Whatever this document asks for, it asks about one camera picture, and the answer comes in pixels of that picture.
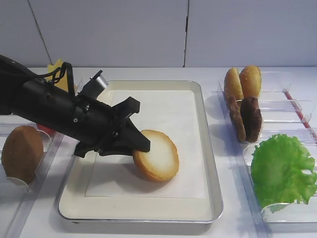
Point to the green lettuce leaf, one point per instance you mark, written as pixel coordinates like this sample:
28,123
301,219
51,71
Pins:
282,170

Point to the red tomato slice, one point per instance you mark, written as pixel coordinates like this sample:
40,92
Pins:
47,130

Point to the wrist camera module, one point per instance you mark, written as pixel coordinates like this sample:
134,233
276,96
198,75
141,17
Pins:
94,87

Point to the meat patty left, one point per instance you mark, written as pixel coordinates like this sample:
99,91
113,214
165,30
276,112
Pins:
236,118

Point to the clear acrylic rack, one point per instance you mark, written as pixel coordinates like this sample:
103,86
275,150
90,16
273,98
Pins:
279,117
16,197

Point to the red strip on rack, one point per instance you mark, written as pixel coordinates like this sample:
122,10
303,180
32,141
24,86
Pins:
300,114

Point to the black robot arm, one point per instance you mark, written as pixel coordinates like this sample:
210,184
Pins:
54,104

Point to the bun top right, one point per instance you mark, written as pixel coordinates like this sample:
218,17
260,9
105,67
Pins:
251,81

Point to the white paper liner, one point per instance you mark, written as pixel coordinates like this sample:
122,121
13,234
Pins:
172,112

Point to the bun slice white face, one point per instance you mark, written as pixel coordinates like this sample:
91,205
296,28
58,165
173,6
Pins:
161,163

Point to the yellow cheese slice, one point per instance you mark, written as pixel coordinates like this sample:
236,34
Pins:
59,65
50,69

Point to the yellow cheese slice back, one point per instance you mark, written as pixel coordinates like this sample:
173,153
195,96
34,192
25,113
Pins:
50,69

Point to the brown bun slice left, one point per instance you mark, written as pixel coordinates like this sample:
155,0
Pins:
22,153

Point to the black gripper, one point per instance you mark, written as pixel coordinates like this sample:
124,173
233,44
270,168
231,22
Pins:
97,128

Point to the yellow cheese slice front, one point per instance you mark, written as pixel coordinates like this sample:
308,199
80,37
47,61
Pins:
59,65

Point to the dark meat patty right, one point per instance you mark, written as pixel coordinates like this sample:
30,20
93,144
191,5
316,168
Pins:
252,118

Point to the bun top left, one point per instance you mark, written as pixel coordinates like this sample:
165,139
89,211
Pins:
232,85

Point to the right clear acrylic rack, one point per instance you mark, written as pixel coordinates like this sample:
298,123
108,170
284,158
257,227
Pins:
279,117

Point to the metal baking tray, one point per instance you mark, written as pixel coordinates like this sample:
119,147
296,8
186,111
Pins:
75,205

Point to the left clear acrylic rack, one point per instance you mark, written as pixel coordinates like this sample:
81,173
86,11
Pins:
16,197

